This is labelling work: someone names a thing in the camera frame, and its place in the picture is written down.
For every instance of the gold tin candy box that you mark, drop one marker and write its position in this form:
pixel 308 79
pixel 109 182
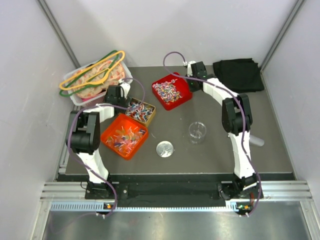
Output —
pixel 141 112

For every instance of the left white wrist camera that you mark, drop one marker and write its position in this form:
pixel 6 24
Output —
pixel 124 88

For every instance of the silver round jar lid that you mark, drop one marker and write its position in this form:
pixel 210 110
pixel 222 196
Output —
pixel 164 149

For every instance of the black folded cloth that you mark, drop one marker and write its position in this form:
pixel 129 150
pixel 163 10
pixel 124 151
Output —
pixel 239 75

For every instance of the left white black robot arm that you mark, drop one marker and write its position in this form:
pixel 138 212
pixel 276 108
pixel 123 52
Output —
pixel 83 138

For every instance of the clear glass jar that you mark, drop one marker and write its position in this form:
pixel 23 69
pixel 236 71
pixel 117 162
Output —
pixel 197 132

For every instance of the orange candy tray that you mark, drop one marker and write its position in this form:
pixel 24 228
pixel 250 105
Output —
pixel 124 136

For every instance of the white plastic basket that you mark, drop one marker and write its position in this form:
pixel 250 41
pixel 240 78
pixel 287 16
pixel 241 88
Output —
pixel 77 101

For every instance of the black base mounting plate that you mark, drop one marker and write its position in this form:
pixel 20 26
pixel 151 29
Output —
pixel 153 191

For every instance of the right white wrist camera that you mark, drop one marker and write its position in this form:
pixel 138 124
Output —
pixel 188 66

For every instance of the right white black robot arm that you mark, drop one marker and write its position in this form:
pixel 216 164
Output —
pixel 236 118

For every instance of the pile of wrapped candies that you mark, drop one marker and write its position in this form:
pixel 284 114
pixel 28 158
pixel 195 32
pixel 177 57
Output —
pixel 167 91

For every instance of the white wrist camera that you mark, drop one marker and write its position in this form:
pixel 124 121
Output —
pixel 188 66
pixel 124 88

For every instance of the floral patterned cloth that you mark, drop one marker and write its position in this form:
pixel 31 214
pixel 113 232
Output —
pixel 95 74

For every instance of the aluminium frame rail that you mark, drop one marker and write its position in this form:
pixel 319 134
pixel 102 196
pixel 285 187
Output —
pixel 274 191

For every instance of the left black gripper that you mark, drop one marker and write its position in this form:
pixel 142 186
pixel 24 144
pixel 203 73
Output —
pixel 124 102

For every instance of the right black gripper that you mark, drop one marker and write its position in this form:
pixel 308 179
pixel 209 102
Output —
pixel 193 89

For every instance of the green clothes hanger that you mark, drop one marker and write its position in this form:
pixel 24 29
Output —
pixel 117 56

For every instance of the red candy tray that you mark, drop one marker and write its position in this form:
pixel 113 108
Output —
pixel 181 85

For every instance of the silver metal scoop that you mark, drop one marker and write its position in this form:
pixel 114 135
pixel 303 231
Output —
pixel 256 141

